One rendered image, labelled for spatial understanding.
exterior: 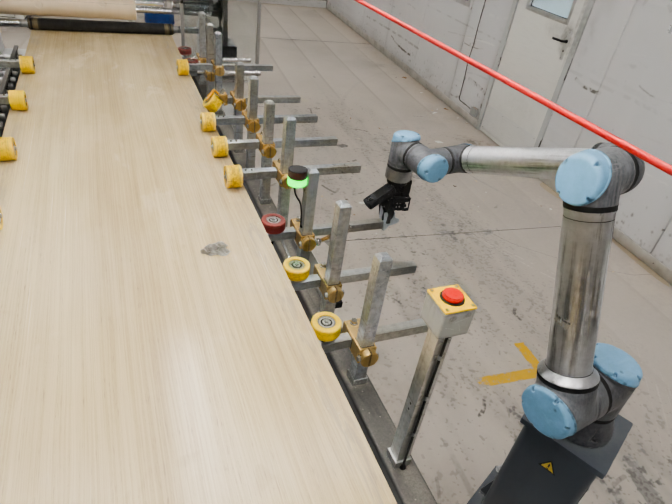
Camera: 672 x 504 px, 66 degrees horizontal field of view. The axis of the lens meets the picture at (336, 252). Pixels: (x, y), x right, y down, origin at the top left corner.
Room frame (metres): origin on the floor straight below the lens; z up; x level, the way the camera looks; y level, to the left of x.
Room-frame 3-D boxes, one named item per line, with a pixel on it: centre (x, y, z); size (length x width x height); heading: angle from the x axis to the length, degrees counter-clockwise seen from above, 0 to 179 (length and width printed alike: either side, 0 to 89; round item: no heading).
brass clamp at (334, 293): (1.24, 0.01, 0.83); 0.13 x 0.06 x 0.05; 27
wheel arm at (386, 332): (1.07, -0.18, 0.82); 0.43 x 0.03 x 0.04; 117
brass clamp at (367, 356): (1.01, -0.10, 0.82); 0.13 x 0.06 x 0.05; 27
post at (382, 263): (0.99, -0.11, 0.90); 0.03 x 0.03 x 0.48; 27
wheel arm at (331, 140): (1.95, 0.30, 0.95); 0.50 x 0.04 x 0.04; 117
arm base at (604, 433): (1.05, -0.81, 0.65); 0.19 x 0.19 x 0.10
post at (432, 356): (0.76, -0.23, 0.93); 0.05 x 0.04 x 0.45; 27
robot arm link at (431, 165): (1.54, -0.25, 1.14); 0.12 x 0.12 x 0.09; 36
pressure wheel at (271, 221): (1.43, 0.22, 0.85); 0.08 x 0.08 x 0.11
